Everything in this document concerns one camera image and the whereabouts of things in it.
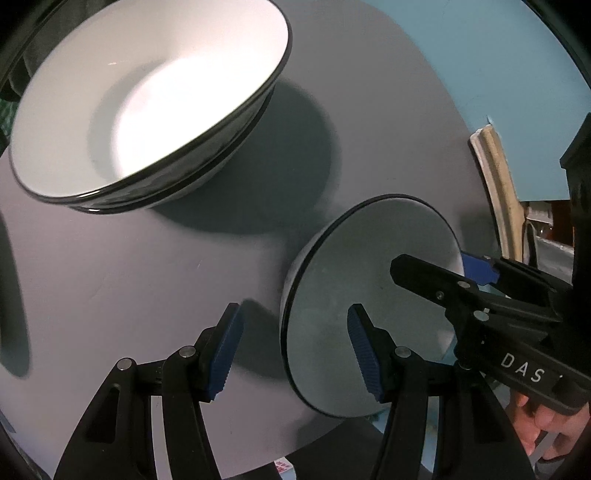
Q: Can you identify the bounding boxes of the white bowl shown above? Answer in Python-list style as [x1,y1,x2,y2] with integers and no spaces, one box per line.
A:
[280,195,464,418]

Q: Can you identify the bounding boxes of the person right hand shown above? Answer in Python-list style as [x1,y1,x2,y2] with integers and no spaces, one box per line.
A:
[506,390,590,461]

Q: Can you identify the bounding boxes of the black smartphone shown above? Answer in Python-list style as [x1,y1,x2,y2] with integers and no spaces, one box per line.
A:
[1,219,31,378]

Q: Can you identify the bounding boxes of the wooden board by wall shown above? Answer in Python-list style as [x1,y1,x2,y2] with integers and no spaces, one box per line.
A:
[469,124,526,262]

